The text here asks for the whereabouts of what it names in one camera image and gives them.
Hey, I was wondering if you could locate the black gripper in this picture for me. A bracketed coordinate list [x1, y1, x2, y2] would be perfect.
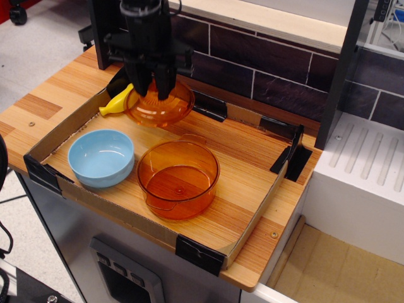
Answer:
[104, 9, 193, 100]

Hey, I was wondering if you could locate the orange transparent pot lid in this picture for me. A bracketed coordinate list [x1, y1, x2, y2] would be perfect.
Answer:
[124, 80, 195, 127]

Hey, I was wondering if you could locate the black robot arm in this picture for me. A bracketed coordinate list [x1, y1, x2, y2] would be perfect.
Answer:
[104, 1, 194, 100]

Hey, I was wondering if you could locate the orange transparent pot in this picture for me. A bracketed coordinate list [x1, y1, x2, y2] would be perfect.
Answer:
[136, 134, 220, 220]

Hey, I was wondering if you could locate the yellow toy banana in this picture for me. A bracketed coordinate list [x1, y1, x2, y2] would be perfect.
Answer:
[99, 83, 139, 116]

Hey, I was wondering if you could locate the cardboard fence with black tape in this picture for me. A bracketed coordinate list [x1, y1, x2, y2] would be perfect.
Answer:
[24, 66, 321, 288]

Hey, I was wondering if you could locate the light blue bowl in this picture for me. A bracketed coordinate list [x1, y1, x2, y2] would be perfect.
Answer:
[68, 129, 135, 188]

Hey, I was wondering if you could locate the black caster wheel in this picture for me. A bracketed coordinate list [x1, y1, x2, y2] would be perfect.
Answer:
[9, 6, 28, 25]

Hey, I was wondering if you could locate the grey oven control panel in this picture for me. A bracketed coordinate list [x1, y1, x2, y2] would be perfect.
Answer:
[90, 238, 165, 302]

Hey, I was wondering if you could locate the white toy sink unit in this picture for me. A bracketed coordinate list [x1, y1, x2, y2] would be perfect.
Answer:
[302, 114, 403, 264]

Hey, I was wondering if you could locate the black cable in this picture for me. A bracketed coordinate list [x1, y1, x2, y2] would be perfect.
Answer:
[0, 135, 15, 303]

